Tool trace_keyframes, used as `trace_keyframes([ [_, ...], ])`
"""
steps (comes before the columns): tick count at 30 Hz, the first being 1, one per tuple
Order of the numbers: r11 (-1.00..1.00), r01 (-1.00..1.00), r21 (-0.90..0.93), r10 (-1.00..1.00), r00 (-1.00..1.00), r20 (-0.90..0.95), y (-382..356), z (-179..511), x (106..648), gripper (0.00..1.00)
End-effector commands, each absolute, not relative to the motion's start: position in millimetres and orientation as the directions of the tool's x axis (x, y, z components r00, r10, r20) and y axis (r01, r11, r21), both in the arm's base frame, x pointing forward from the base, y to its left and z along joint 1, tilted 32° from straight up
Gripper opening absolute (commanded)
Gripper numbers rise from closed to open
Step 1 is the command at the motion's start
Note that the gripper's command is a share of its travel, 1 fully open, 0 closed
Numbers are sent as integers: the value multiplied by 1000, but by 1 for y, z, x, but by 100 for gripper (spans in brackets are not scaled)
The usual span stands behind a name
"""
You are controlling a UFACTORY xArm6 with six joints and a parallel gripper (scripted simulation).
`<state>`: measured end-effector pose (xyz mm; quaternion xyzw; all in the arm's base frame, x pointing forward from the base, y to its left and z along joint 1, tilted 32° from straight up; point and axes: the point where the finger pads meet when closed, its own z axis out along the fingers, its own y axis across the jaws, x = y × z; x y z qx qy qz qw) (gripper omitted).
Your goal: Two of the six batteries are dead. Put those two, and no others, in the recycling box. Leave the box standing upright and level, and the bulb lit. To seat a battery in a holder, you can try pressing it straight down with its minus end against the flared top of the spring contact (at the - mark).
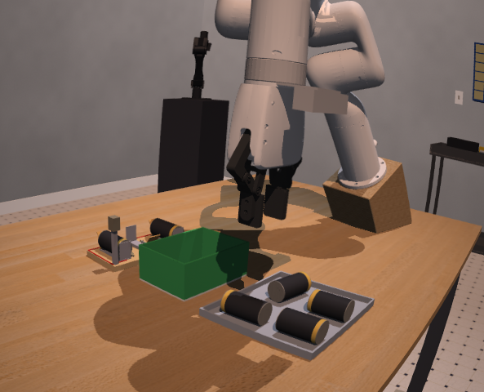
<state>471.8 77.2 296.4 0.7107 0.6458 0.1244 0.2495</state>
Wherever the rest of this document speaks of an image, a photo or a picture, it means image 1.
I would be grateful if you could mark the green open-top box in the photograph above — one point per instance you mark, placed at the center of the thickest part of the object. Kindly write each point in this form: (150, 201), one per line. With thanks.
(216, 266)

